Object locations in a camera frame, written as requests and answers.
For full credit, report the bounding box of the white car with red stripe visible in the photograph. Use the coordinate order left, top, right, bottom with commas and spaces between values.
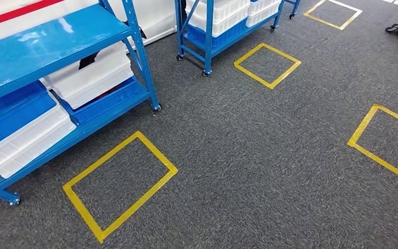
0, 0, 178, 48

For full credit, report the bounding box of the white grid plastic crate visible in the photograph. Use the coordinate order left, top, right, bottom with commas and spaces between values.
246, 0, 282, 29
184, 0, 251, 38
0, 102, 77, 179
39, 42, 135, 110

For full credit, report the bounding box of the yellow floor tape square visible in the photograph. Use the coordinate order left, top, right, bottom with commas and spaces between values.
62, 130, 179, 244

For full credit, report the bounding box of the blue metal shelf rack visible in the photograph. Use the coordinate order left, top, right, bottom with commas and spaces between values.
284, 0, 302, 20
174, 0, 286, 77
0, 0, 163, 207

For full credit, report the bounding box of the blue plastic crate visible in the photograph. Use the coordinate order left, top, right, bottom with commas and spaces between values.
52, 76, 149, 126
187, 17, 249, 49
0, 80, 58, 155

